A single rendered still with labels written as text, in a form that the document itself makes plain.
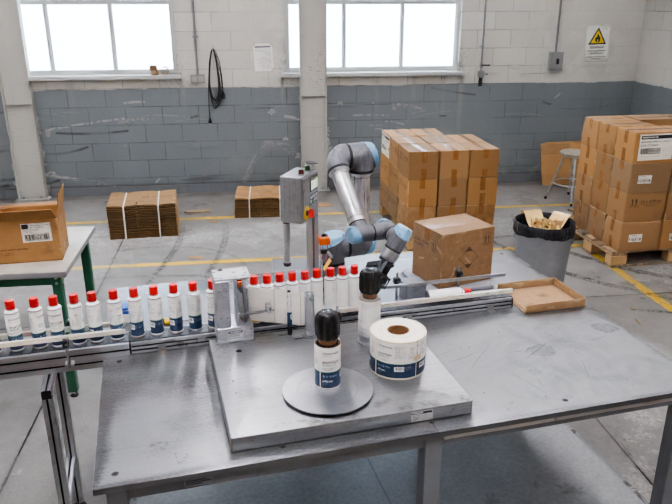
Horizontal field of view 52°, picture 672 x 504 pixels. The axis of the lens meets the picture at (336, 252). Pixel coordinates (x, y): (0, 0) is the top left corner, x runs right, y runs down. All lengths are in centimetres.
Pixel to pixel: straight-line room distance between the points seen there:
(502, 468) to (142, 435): 160
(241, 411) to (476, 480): 122
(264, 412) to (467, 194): 432
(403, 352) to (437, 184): 393
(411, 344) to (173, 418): 83
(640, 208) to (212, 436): 463
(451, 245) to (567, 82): 588
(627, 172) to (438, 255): 311
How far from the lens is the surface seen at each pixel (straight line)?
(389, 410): 230
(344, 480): 308
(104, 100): 823
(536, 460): 330
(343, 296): 290
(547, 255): 514
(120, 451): 229
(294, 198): 274
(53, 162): 848
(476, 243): 332
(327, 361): 228
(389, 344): 240
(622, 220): 618
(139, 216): 677
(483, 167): 629
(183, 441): 229
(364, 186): 315
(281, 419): 226
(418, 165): 609
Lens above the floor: 213
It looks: 20 degrees down
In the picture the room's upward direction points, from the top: straight up
